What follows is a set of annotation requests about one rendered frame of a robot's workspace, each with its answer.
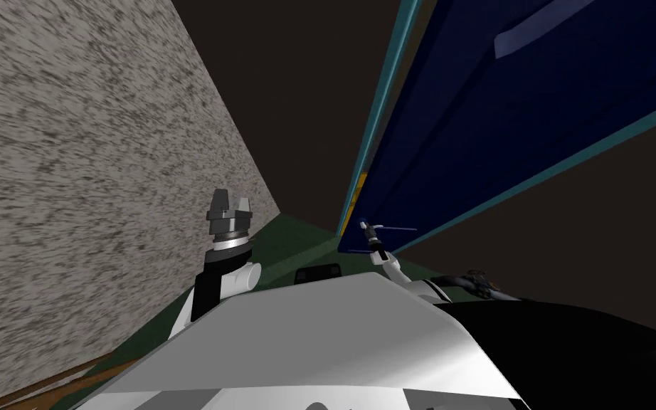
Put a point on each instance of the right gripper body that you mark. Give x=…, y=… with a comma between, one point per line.
x=370, y=234

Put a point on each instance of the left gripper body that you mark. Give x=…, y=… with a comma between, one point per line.
x=229, y=221

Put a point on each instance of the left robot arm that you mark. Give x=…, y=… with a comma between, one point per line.
x=209, y=285

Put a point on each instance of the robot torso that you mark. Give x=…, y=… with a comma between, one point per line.
x=328, y=336

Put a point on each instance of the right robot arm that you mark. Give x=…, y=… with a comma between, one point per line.
x=561, y=353

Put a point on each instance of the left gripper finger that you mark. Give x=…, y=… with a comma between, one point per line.
x=242, y=205
x=221, y=200

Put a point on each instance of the dark blue door leaf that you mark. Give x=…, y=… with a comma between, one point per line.
x=476, y=125

